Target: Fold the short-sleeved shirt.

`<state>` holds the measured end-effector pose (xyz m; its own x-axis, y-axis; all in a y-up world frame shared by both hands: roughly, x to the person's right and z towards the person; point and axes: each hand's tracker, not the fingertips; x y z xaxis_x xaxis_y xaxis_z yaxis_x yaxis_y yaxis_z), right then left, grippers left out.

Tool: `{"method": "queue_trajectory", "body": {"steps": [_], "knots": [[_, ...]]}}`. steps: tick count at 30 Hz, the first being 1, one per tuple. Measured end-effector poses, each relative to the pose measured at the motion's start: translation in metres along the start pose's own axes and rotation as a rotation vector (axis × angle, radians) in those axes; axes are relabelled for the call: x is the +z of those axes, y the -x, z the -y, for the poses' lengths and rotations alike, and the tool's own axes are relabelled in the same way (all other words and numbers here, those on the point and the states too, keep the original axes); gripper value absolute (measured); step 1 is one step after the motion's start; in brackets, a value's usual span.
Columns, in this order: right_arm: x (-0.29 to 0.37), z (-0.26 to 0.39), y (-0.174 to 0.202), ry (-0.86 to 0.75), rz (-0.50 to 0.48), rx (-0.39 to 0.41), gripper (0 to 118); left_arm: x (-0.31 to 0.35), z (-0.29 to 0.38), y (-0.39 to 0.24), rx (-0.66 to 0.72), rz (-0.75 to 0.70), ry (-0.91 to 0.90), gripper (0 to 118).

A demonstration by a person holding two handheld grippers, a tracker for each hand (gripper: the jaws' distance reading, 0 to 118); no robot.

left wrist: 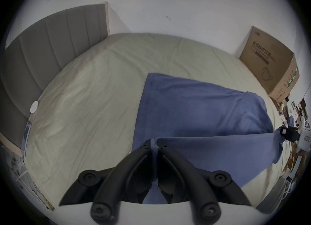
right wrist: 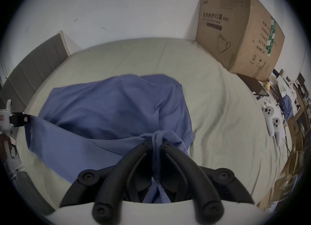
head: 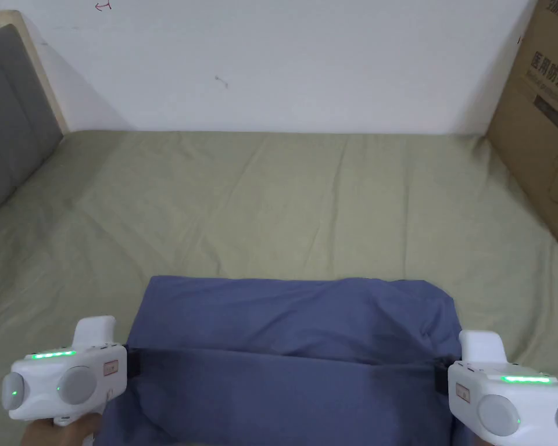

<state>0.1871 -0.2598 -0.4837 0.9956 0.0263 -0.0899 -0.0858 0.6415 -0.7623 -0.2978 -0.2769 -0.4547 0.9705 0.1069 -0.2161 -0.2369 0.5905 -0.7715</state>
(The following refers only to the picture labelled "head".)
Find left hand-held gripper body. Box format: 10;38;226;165
1;315;141;427

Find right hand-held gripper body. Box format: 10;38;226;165
434;329;558;446

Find dark blue shirt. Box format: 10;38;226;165
91;275;476;446

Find person's left hand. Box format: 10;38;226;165
20;411;104;446

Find brown cardboard carton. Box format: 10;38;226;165
486;0;558;259

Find bed with pale green sheet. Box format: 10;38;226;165
0;130;558;446

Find grey padded headboard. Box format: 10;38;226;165
0;10;70;223

